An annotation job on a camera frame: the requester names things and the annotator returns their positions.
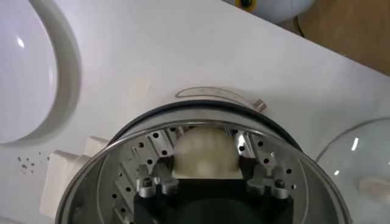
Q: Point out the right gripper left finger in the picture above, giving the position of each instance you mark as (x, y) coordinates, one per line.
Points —
(146, 182)

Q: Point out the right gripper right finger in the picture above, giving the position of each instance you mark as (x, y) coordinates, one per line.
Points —
(278, 184)

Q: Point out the white steamed baozi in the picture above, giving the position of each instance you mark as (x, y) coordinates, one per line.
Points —
(205, 152)

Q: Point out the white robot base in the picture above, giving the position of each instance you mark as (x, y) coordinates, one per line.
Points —
(280, 12)

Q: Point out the stainless steel steamer basket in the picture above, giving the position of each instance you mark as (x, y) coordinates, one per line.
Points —
(103, 188)

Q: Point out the cream electric cooking pot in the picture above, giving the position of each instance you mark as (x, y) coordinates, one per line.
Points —
(64, 179)

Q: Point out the glass pot lid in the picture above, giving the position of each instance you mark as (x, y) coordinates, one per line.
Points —
(365, 158)

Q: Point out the dark crumb specks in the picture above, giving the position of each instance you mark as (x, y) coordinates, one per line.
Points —
(23, 166)

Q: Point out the white round plate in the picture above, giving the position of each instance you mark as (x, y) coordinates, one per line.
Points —
(24, 91)

